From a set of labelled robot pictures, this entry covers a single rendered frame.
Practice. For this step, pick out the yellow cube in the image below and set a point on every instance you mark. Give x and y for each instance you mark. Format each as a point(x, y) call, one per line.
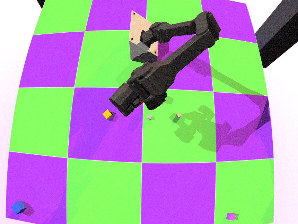
point(107, 114)

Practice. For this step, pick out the blue cube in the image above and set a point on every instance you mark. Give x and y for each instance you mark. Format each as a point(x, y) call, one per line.
point(18, 207)

